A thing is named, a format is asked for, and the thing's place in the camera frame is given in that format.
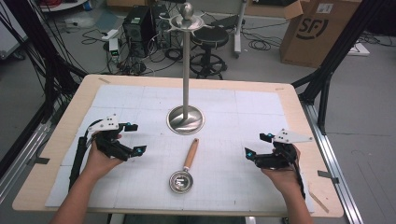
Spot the black round stool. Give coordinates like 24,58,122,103
189,25,230,80

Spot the open cardboard box flap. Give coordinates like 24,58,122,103
244,0,304,21

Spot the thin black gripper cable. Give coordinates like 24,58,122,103
290,152,306,200

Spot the white stand post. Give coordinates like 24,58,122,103
233,0,248,59

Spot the coiled black floor cable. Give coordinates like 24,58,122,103
247,38,273,52

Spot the large brown cardboard box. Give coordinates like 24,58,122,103
278,0,364,69

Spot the metal ladle with wooden handle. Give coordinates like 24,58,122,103
168,137,200,194

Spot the white power strip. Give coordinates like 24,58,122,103
101,28,120,41

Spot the person's right hand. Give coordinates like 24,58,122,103
261,144,303,196

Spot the black frame with cables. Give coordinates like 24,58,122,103
0,0,89,125

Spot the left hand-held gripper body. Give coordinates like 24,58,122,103
88,113,139,162

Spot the black metal frame strut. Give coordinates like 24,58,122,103
291,0,388,135

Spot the tall metal utensil stand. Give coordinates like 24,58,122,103
166,2,207,136

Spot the white grid mat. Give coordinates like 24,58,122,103
45,84,316,213

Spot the black computer tower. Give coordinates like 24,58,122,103
121,5,157,59

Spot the small device with green display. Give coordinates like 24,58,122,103
108,37,121,63

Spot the person's left hand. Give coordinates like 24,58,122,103
81,132,124,181

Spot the black sleeved gripper cable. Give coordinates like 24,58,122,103
68,119,104,191

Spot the aluminium rail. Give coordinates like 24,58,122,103
300,101,364,224
0,120,53,204

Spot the black tape piece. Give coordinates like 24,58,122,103
317,169,340,185
26,156,50,166

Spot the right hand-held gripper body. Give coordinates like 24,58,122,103
252,128,314,171

